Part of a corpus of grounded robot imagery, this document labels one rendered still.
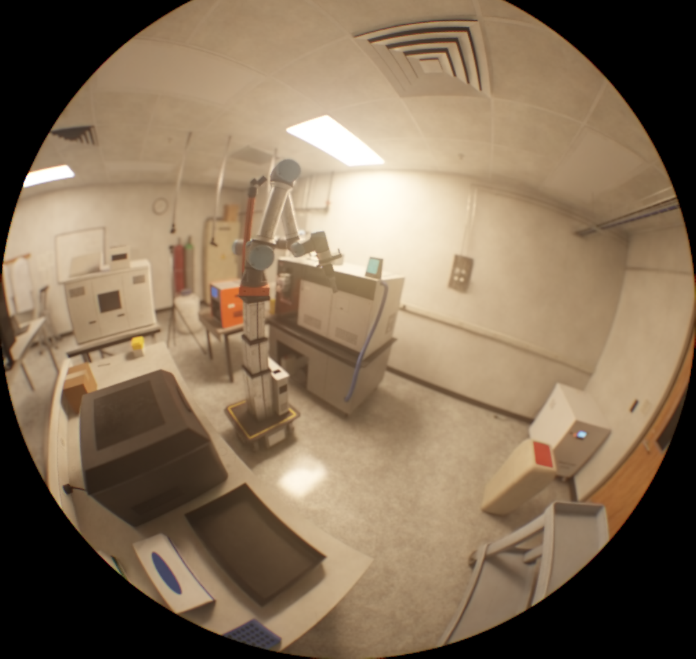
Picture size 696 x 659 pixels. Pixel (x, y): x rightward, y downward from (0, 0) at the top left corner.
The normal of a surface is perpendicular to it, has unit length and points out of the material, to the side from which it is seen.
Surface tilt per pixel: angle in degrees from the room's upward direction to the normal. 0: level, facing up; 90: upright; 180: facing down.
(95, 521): 0
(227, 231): 90
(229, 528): 0
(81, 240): 90
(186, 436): 58
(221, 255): 90
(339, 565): 0
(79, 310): 90
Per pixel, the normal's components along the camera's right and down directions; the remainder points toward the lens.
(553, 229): -0.55, 0.19
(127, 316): 0.82, 0.29
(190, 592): 0.15, -0.94
